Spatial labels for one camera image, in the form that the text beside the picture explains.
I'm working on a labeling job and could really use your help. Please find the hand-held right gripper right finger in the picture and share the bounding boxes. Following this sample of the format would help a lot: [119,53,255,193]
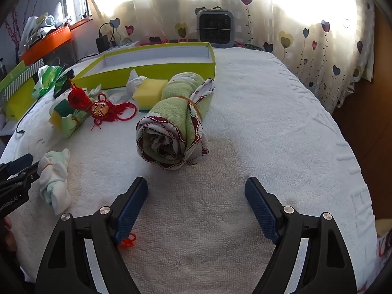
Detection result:
[244,176,357,294]

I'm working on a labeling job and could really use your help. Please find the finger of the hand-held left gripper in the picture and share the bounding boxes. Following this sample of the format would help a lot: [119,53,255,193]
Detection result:
[0,162,40,195]
[0,154,34,176]

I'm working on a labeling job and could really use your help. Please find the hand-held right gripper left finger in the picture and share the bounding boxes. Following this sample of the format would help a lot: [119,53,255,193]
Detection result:
[35,176,149,294]

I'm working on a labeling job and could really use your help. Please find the white sock bundle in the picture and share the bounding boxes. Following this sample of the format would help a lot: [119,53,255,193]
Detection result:
[38,148,72,215]

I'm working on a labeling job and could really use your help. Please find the small yellow green sponge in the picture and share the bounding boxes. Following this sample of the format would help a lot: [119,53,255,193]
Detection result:
[49,98,77,129]

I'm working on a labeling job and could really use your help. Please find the red tassel mask ornament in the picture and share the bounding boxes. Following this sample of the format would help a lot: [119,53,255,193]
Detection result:
[67,80,137,131]

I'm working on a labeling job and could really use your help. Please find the green towel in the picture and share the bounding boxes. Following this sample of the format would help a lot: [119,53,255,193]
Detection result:
[135,72,216,170]

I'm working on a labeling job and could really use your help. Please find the large yellow sponge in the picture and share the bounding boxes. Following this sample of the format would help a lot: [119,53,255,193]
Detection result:
[132,78,169,111]

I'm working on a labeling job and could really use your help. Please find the person's left hand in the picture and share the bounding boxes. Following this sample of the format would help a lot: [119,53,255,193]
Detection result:
[3,217,16,252]

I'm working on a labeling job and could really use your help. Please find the lime green box lid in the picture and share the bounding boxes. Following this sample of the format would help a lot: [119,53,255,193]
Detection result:
[3,87,36,121]

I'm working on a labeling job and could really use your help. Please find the striped lime box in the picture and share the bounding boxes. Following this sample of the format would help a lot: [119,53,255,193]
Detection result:
[0,58,45,98]

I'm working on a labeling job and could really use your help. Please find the black smartphone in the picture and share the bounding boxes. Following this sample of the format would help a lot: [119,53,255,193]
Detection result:
[53,69,75,98]

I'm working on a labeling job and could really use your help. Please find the green plastic bag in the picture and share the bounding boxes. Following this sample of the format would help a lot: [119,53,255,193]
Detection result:
[32,65,63,98]

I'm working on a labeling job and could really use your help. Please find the orange shelf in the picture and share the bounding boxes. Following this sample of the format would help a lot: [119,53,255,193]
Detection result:
[20,26,72,66]

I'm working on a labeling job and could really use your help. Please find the pink branch decoration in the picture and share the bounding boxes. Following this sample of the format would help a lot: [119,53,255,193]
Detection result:
[8,0,43,46]

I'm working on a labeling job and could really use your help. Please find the pile of papers and cloths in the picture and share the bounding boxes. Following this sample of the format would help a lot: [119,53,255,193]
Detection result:
[20,1,72,48]

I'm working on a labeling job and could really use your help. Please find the black power adapter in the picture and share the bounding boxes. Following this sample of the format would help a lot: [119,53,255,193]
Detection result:
[96,35,111,52]

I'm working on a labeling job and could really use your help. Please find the orange window ledge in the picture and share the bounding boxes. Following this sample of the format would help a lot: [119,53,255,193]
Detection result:
[70,17,93,31]

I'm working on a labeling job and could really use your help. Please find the white power strip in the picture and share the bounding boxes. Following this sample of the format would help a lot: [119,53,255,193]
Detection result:
[109,39,140,51]

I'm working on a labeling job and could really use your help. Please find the grey portable fan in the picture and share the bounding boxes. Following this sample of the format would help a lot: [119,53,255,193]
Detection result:
[196,6,237,49]

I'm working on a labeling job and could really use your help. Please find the heart print curtain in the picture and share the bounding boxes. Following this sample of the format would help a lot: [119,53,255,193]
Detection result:
[83,0,376,114]

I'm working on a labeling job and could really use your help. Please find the small red string loop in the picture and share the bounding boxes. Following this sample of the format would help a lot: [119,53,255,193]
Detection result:
[118,233,137,248]

